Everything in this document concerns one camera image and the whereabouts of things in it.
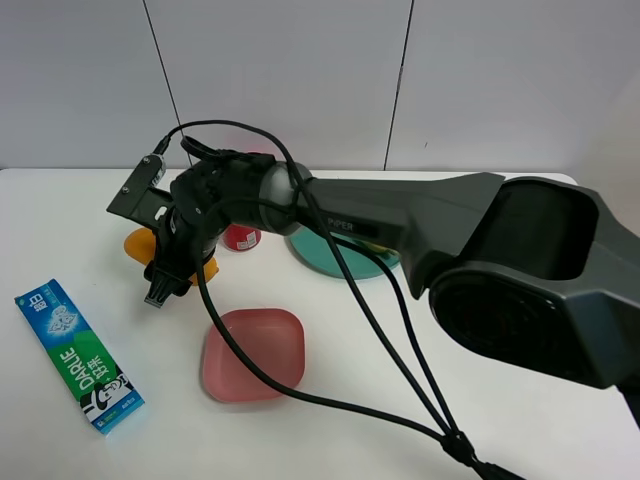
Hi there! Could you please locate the yellow mango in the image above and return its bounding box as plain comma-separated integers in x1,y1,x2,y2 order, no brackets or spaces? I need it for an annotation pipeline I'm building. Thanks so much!
124,228,198,297

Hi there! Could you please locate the Darlie toothpaste box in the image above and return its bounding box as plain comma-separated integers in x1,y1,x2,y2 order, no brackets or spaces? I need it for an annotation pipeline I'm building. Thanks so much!
15,279,144,435

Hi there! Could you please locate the corn cob toy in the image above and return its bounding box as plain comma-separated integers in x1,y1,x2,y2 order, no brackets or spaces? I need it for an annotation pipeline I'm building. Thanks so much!
356,240,397,256

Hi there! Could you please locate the pink square plate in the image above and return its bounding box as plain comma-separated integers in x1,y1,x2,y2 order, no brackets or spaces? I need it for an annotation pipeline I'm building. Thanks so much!
201,308,306,403

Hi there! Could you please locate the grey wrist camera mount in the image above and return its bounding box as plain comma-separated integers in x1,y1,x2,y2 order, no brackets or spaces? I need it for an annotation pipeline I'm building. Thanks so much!
106,154,173,232

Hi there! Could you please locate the teal round plate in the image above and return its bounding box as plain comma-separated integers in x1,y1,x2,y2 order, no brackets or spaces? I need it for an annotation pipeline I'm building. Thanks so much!
285,228,400,280

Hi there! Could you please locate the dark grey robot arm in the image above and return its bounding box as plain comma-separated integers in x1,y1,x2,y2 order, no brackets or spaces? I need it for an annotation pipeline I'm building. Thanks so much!
169,152,639,395

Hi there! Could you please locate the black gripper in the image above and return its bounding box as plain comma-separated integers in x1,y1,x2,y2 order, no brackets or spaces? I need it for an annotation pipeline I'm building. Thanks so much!
144,150,274,308

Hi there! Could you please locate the red soda can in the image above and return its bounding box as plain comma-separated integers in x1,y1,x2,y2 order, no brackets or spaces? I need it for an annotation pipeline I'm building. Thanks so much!
222,224,261,252

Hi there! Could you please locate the black cable bundle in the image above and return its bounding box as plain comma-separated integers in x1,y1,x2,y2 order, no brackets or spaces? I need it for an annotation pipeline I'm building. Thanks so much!
279,144,531,480

